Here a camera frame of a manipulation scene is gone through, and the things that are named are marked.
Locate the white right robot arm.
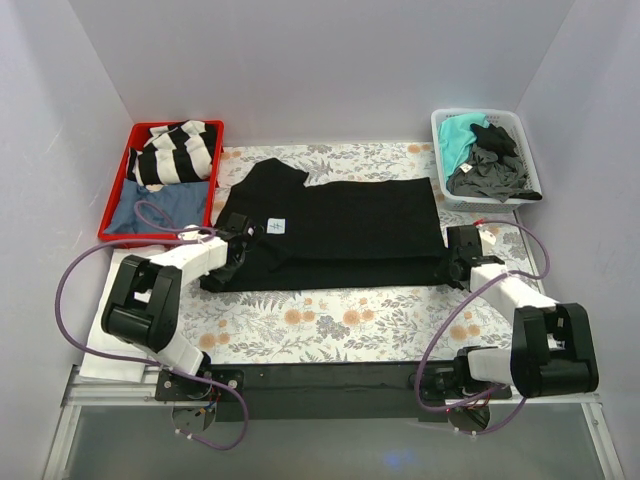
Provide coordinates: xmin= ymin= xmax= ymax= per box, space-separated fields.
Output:
xmin=446 ymin=225 xmax=599 ymax=398

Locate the white folded cloth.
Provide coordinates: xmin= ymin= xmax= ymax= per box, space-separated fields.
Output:
xmin=79 ymin=247 xmax=168 ymax=384

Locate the red plastic tray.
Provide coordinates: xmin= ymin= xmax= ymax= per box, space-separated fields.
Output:
xmin=98 ymin=120 xmax=224 ymax=245

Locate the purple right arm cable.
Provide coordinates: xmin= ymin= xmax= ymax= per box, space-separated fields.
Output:
xmin=413 ymin=217 xmax=551 ymax=435

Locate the grey t-shirt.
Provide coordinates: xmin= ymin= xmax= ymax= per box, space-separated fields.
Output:
xmin=446 ymin=145 xmax=539 ymax=203

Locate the black white striped shirt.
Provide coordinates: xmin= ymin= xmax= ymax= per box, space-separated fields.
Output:
xmin=126 ymin=120 xmax=219 ymax=186

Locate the white plastic laundry basket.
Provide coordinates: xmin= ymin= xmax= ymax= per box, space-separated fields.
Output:
xmin=431 ymin=108 xmax=542 ymax=214

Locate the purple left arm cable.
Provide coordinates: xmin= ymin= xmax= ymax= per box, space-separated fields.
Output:
xmin=54 ymin=200 xmax=250 ymax=451

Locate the teal t-shirt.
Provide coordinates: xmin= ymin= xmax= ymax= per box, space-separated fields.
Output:
xmin=438 ymin=112 xmax=489 ymax=180

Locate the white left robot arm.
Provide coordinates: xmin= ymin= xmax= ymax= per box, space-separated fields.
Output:
xmin=101 ymin=213 xmax=264 ymax=400

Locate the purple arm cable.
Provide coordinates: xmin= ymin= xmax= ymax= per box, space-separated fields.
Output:
xmin=54 ymin=200 xmax=250 ymax=451
xmin=413 ymin=217 xmax=551 ymax=435

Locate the black t-shirt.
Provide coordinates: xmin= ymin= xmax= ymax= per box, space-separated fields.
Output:
xmin=200 ymin=158 xmax=447 ymax=292

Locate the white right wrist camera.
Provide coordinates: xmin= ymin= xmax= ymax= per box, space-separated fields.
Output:
xmin=474 ymin=220 xmax=497 ymax=255

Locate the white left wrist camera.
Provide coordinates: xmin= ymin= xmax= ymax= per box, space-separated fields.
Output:
xmin=177 ymin=225 xmax=216 ymax=244

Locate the floral patterned table mat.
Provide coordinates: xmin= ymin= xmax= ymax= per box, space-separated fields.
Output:
xmin=149 ymin=141 xmax=551 ymax=364

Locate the blue folded shirt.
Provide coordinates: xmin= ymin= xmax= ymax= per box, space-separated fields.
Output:
xmin=103 ymin=178 xmax=211 ymax=236

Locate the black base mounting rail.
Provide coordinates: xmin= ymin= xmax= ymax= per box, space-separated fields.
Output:
xmin=155 ymin=360 xmax=490 ymax=422

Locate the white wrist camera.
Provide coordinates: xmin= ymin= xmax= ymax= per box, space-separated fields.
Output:
xmin=177 ymin=225 xmax=216 ymax=244
xmin=474 ymin=220 xmax=497 ymax=255

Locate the aluminium table frame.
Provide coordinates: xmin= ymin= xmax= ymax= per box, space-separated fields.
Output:
xmin=45 ymin=372 xmax=624 ymax=479

